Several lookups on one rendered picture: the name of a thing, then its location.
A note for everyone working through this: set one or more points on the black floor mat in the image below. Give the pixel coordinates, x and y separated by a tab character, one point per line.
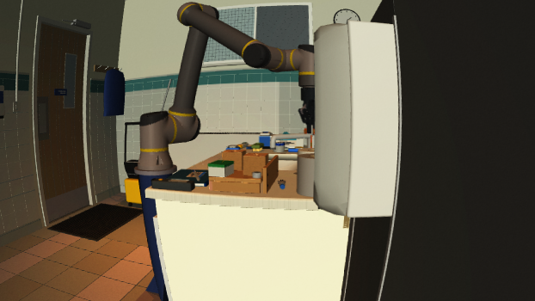
96	220

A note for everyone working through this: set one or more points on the blue flat block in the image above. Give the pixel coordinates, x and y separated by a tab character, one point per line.
232	147
293	149

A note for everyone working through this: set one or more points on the white box green lid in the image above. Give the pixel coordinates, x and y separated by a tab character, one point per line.
220	169

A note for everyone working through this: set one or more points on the white basin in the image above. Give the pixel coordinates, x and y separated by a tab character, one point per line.
286	161

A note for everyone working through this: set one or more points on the white wall clock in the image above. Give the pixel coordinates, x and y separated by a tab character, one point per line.
346	16

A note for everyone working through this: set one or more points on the wooden rack tray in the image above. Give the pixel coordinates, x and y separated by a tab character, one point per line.
236	184

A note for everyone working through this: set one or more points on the dark blue flat tray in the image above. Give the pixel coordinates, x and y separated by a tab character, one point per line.
199	177

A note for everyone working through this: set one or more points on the blue tap key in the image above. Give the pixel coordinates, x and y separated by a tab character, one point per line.
282	184

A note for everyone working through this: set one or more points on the cream bench cabinet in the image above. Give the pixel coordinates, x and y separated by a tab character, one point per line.
250	250

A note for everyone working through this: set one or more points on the blue box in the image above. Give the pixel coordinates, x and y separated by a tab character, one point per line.
264	140

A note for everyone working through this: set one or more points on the grey tin can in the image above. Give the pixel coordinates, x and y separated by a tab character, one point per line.
280	147

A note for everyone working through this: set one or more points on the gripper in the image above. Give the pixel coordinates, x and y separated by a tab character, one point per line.
307	92

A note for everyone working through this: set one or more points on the yellow mop cart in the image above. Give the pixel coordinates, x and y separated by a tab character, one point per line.
133	190

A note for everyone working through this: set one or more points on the green sponge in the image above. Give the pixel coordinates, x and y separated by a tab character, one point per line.
257	146

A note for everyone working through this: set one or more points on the grey notice board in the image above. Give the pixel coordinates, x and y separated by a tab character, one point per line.
280	25

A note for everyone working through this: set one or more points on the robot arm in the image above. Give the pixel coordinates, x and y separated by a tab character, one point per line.
190	62

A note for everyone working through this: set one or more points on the wooden coat hook rail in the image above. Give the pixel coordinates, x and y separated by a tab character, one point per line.
100	67

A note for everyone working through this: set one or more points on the blue hanging bag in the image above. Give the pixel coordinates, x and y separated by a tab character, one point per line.
113	94

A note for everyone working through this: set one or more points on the grey tape roll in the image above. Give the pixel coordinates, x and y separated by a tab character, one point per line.
256	175

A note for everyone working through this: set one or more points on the black flat device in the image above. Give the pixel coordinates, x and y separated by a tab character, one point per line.
172	184

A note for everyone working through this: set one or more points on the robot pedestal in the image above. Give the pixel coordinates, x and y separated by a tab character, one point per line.
148	234

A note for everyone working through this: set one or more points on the grey cylinder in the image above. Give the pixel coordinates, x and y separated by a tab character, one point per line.
306	175

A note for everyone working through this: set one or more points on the brown door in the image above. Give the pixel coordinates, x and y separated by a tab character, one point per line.
62	125

